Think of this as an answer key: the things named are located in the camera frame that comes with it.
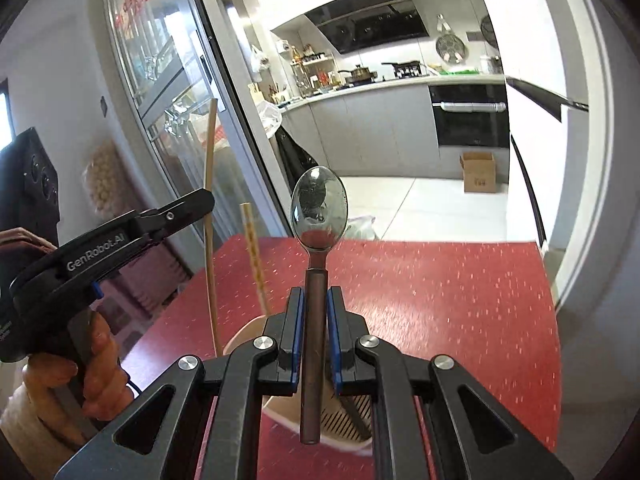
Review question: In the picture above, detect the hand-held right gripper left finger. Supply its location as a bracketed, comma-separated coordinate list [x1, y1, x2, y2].
[55, 286, 306, 480]

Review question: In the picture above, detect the person's left forearm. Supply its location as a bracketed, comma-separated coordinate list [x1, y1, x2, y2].
[0, 382, 96, 461]

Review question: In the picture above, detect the black built-in oven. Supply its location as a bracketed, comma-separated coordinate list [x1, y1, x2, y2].
[428, 84, 511, 148]

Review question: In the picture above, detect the sliding glass door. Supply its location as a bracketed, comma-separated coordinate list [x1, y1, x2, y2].
[100, 0, 296, 241]

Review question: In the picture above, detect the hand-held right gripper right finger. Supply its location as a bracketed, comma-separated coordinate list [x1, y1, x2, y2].
[326, 285, 573, 480]

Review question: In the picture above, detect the grey kitchen cabinet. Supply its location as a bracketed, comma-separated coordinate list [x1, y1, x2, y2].
[280, 74, 508, 181]

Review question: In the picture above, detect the beige utensil holder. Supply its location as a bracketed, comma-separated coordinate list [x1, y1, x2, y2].
[222, 312, 376, 456]

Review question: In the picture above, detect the bag of pale balls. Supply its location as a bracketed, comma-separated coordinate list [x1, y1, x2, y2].
[82, 140, 123, 216]

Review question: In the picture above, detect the red paper door decoration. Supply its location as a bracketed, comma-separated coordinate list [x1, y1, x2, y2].
[112, 0, 168, 28]

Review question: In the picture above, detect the white refrigerator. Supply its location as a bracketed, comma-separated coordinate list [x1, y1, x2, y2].
[505, 0, 608, 306]

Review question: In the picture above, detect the black frying pan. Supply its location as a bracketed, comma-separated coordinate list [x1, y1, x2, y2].
[381, 61, 419, 79]

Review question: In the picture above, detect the black trash bag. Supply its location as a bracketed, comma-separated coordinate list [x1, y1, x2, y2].
[272, 125, 331, 201]

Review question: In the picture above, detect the round metal steamer rack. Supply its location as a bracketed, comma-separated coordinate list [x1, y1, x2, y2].
[435, 14, 468, 61]

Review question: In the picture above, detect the plain wooden chopstick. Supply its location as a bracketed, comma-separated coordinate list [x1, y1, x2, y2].
[204, 99, 224, 356]

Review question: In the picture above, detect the black range hood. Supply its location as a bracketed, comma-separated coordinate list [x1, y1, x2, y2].
[305, 0, 431, 55]

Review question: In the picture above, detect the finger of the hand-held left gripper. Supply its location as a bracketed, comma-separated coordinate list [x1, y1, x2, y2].
[137, 188, 216, 243]

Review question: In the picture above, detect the cardboard box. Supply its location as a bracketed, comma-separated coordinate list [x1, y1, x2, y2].
[460, 152, 497, 194]

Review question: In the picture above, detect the round dark strainer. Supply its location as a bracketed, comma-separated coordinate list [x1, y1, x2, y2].
[479, 15, 499, 46]

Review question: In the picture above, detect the dark brown spoon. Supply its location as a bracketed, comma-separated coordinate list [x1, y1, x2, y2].
[290, 166, 348, 445]

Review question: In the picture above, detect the person's left hand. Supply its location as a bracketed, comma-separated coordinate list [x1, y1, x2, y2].
[22, 310, 132, 420]

